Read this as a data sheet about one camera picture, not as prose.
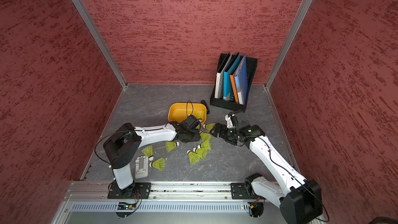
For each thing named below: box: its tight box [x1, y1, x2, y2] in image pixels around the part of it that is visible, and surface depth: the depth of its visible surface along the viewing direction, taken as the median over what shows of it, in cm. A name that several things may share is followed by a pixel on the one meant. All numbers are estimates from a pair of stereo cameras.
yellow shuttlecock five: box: [199, 130, 212, 146], surface depth 91 cm
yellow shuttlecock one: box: [202, 122, 216, 132], surface depth 96 cm
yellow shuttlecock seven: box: [196, 140, 212, 151], surface depth 88 cm
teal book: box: [223, 53, 241, 102], surface depth 94 cm
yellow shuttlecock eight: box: [186, 149, 202, 166], surface depth 85 cm
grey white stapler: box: [134, 155, 149, 179], surface depth 80 cm
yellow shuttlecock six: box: [165, 141, 180, 153], surface depth 87 cm
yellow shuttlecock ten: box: [149, 157, 166, 171], surface depth 82 cm
